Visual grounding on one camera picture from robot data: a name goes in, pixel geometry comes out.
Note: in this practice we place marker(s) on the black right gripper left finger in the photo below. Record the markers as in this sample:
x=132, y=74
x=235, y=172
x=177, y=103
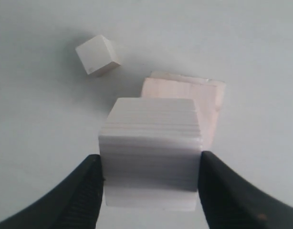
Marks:
x=75, y=203

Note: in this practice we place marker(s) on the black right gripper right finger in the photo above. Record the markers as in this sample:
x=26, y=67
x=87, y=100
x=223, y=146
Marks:
x=231, y=202

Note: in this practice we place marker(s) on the small wooden cube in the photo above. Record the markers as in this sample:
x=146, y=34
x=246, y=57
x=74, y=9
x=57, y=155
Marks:
x=98, y=56

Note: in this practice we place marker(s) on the medium wooden cube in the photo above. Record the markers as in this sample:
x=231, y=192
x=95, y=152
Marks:
x=207, y=97

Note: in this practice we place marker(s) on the large wooden cube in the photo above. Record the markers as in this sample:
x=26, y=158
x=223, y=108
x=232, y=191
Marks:
x=179, y=78

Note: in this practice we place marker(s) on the light wooden cube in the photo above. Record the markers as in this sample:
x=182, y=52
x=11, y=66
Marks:
x=150, y=152

